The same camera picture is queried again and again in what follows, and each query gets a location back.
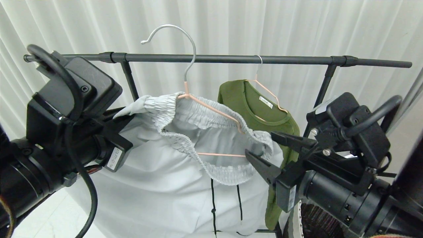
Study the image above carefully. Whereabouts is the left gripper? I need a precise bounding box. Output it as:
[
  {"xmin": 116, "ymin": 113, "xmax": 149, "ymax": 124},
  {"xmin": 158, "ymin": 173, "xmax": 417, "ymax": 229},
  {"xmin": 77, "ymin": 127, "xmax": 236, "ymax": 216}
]
[{"xmin": 3, "ymin": 127, "xmax": 134, "ymax": 215}]

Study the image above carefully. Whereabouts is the black clothes rack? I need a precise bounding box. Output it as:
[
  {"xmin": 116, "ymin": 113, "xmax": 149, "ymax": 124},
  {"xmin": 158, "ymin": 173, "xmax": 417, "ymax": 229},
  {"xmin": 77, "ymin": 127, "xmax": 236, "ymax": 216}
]
[{"xmin": 24, "ymin": 52, "xmax": 412, "ymax": 238}]

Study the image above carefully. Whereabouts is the white laundry basket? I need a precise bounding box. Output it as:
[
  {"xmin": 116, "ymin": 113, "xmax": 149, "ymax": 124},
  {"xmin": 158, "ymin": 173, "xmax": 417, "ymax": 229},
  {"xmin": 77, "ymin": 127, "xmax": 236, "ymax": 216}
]
[{"xmin": 284, "ymin": 201, "xmax": 346, "ymax": 238}]

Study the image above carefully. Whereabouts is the green t-shirt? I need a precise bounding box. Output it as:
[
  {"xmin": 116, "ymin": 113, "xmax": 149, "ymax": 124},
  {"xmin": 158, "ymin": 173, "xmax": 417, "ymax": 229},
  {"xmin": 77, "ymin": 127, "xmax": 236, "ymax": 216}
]
[{"xmin": 217, "ymin": 79, "xmax": 300, "ymax": 231}]

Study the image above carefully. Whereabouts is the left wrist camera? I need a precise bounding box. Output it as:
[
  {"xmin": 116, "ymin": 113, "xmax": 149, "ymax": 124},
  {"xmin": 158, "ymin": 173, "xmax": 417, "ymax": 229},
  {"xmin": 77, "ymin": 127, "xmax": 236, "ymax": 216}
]
[{"xmin": 26, "ymin": 51, "xmax": 123, "ymax": 146}]

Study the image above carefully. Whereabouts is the pink clothes hanger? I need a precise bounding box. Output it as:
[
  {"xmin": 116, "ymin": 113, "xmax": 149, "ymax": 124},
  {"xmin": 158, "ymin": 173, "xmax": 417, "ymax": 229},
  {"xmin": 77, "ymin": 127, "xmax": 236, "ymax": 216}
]
[
  {"xmin": 246, "ymin": 56, "xmax": 288, "ymax": 122},
  {"xmin": 141, "ymin": 24, "xmax": 248, "ymax": 157}
]

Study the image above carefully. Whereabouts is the white curtain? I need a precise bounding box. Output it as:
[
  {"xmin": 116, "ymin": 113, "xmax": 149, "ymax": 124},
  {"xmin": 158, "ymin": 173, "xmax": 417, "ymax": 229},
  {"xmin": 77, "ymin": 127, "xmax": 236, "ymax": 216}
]
[{"xmin": 0, "ymin": 0, "xmax": 423, "ymax": 139}]

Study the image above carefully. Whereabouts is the pale grey garment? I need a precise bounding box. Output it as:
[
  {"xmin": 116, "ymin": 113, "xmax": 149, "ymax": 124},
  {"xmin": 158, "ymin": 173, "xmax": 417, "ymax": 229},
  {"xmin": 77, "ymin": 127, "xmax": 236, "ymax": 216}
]
[{"xmin": 66, "ymin": 93, "xmax": 285, "ymax": 238}]

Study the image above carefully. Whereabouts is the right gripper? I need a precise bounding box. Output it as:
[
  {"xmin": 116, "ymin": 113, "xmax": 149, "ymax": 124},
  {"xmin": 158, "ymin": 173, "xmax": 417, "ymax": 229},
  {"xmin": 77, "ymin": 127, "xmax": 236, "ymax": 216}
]
[{"xmin": 245, "ymin": 131, "xmax": 391, "ymax": 237}]

